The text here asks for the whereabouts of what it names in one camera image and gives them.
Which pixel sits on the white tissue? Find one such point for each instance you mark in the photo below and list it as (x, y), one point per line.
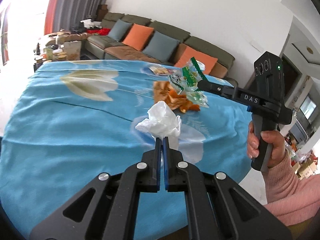
(162, 120)

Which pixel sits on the orange cushion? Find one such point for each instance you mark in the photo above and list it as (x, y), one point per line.
(210, 63)
(137, 37)

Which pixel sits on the orange snack wrapper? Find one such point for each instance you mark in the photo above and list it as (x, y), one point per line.
(165, 92)

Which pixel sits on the olive and brown sofa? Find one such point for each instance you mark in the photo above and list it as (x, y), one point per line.
(117, 48)

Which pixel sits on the green snack wrapper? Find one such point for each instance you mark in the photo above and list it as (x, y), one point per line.
(191, 76)

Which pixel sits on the dark brown box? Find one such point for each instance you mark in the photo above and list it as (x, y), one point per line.
(102, 12)

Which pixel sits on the grey-blue cushion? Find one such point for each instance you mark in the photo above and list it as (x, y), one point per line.
(161, 47)
(120, 31)

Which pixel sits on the person's right forearm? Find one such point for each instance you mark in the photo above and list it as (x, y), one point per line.
(287, 192)

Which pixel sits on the red cloth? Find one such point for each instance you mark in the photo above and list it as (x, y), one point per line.
(98, 31)

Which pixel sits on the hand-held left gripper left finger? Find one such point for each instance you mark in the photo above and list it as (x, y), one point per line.
(157, 160)

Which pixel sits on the printed snack packet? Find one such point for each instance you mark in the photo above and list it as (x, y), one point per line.
(160, 70)

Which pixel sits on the white cloth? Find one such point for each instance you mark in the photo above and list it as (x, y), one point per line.
(88, 23)

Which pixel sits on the grey curtain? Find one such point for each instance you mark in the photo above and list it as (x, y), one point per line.
(80, 2)

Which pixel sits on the beige paper bag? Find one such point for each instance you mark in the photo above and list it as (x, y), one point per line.
(72, 50)

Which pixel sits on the orange curtain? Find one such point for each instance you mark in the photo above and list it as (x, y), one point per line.
(53, 7)

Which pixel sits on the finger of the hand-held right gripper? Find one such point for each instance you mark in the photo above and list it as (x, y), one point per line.
(217, 89)

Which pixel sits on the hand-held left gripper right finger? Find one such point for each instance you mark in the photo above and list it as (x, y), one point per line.
(164, 160)

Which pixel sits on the blue floral blanket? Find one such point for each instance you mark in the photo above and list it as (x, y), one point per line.
(62, 130)

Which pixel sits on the person's right hand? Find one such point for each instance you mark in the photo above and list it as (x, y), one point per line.
(276, 147)

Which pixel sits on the pile of cardboard boxes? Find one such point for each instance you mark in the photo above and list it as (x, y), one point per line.
(306, 167)

